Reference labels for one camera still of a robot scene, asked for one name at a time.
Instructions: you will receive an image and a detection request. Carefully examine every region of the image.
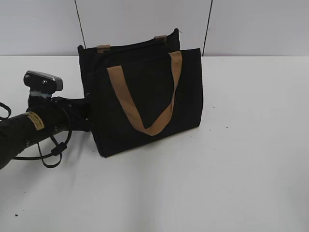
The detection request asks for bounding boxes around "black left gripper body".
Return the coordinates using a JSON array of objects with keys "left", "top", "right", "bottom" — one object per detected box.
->
[{"left": 28, "top": 93, "right": 92, "bottom": 133}]

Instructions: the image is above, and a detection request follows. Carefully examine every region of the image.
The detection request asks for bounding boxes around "black bag with tan handles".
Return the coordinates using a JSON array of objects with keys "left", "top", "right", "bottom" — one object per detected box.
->
[{"left": 78, "top": 29, "right": 203, "bottom": 158}]

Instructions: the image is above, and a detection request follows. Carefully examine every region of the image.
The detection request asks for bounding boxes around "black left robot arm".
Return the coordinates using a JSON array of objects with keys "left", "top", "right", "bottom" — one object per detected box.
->
[{"left": 0, "top": 96, "right": 92, "bottom": 168}]

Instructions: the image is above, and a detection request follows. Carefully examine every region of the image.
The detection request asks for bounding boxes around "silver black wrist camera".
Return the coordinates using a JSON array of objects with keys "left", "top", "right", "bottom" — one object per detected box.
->
[{"left": 23, "top": 71, "right": 63, "bottom": 94}]

